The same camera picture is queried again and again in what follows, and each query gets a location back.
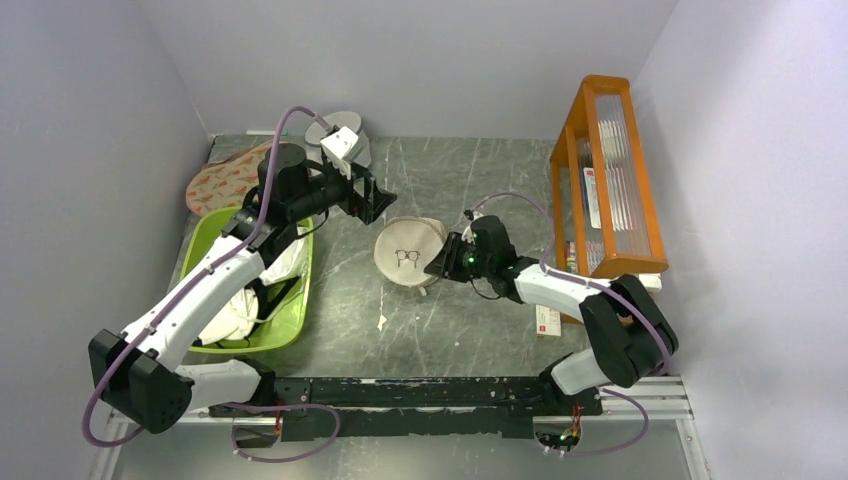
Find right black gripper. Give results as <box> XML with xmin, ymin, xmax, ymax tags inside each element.
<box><xmin>425</xmin><ymin>232</ymin><xmax>494</xmax><ymax>283</ymax></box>

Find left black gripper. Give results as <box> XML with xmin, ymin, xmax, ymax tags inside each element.
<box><xmin>289</xmin><ymin>158</ymin><xmax>398</xmax><ymax>225</ymax></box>

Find beige mesh laundry bag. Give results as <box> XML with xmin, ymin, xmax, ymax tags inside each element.
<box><xmin>373</xmin><ymin>216</ymin><xmax>448</xmax><ymax>296</ymax></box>

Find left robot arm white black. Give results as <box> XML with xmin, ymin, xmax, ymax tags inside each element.
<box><xmin>84</xmin><ymin>143</ymin><xmax>397</xmax><ymax>434</ymax></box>

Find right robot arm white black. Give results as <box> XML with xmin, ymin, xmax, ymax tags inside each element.
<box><xmin>425</xmin><ymin>215</ymin><xmax>679</xmax><ymax>414</ymax></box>

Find white mesh laundry bag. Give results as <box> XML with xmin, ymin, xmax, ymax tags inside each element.
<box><xmin>304</xmin><ymin>111</ymin><xmax>372</xmax><ymax>168</ymax></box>

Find small white red box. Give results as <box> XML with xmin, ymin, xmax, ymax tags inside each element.
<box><xmin>535</xmin><ymin>305</ymin><xmax>562</xmax><ymax>339</ymax></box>

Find orange wooden rack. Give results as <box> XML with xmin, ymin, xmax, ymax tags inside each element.
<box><xmin>549</xmin><ymin>75</ymin><xmax>669</xmax><ymax>278</ymax></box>

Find floral patterned fabric pad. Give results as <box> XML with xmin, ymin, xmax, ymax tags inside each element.
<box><xmin>185</xmin><ymin>140</ymin><xmax>271</xmax><ymax>217</ymax></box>

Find green plastic basin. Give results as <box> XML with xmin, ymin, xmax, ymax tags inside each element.
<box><xmin>175</xmin><ymin>206</ymin><xmax>314</xmax><ymax>355</ymax></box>

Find white bras in basin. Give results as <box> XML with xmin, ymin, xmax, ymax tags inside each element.
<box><xmin>193</xmin><ymin>236</ymin><xmax>311</xmax><ymax>348</ymax></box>

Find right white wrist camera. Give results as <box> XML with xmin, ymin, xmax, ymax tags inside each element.
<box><xmin>462</xmin><ymin>209</ymin><xmax>488</xmax><ymax>243</ymax></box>

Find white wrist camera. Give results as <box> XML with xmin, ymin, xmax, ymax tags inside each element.
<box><xmin>462</xmin><ymin>209</ymin><xmax>488</xmax><ymax>243</ymax></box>
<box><xmin>320</xmin><ymin>126</ymin><xmax>364</xmax><ymax>180</ymax></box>

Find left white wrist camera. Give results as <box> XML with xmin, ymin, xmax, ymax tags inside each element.
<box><xmin>320</xmin><ymin>126</ymin><xmax>364</xmax><ymax>180</ymax></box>

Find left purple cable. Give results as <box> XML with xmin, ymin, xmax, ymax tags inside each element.
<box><xmin>80</xmin><ymin>105</ymin><xmax>343</xmax><ymax>464</ymax></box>

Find purple cable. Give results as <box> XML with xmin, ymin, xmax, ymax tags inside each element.
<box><xmin>466</xmin><ymin>192</ymin><xmax>673</xmax><ymax>460</ymax></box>
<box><xmin>80</xmin><ymin>105</ymin><xmax>343</xmax><ymax>464</ymax></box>

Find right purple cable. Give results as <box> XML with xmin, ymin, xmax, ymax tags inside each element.
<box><xmin>466</xmin><ymin>192</ymin><xmax>673</xmax><ymax>460</ymax></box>

